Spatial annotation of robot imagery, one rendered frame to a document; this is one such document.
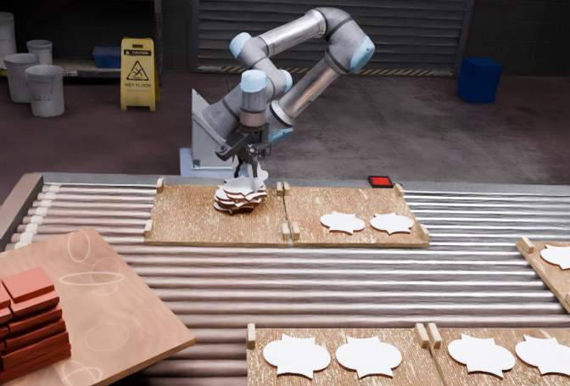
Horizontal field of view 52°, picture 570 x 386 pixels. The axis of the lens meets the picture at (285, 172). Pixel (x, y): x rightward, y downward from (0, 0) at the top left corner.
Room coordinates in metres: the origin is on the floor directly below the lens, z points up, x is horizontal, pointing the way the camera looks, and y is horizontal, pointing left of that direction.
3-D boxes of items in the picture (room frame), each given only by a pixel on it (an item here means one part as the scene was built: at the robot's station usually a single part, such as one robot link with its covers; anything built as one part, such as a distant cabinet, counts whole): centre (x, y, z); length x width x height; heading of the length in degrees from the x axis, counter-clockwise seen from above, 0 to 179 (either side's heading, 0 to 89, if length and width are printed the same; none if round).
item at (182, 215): (1.58, 0.19, 0.93); 0.41 x 0.35 x 0.02; 96
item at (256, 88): (1.63, 0.11, 1.31); 0.09 x 0.08 x 0.11; 147
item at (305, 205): (1.63, -0.22, 0.93); 0.41 x 0.35 x 0.02; 98
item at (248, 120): (1.63, 0.11, 1.24); 0.08 x 0.08 x 0.05
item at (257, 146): (1.63, 0.10, 1.16); 0.09 x 0.08 x 0.12; 130
